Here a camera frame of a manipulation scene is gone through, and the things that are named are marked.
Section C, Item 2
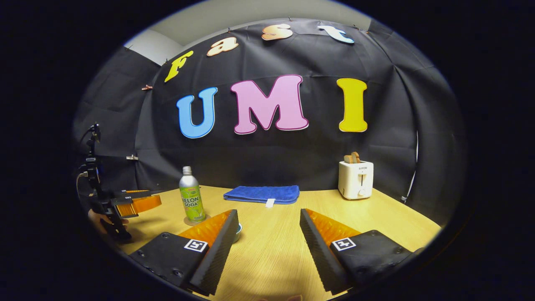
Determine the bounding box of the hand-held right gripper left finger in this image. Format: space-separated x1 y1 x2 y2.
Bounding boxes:
128 209 239 296

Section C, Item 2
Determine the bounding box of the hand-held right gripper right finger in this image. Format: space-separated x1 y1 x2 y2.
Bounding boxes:
299 208 423 294

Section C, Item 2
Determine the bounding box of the round brown coaster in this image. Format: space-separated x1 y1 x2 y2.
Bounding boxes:
183 214 211 227

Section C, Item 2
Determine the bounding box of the silver green water bottle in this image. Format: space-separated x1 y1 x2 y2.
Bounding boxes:
179 166 206 223

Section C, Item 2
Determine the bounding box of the folded blue towel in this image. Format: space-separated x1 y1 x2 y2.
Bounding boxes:
223 185 300 208

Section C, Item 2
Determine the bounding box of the white toaster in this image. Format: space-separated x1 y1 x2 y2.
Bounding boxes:
338 161 374 200

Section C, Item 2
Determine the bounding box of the black backdrop cloth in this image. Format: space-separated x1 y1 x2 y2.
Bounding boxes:
73 18 466 226

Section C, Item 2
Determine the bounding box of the thin white cable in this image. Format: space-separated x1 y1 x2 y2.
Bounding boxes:
401 132 418 203

